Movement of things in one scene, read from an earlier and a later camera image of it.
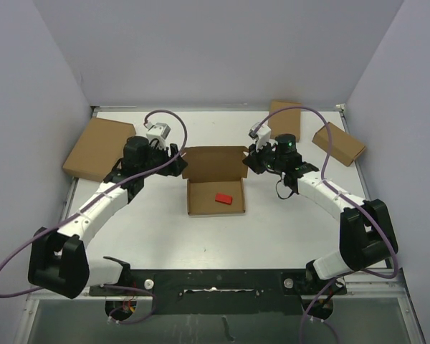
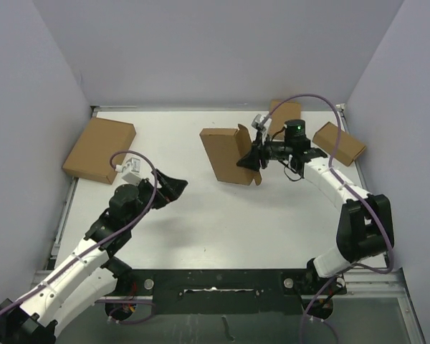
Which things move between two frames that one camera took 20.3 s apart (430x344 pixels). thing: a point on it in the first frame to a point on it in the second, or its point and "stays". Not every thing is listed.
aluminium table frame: x=220 y=224 stays
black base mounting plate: x=223 y=291 stays
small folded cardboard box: x=344 y=148 stays
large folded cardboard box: x=98 y=153 stays
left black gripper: x=173 y=168 to x=170 y=189
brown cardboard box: x=215 y=180 to x=225 y=147
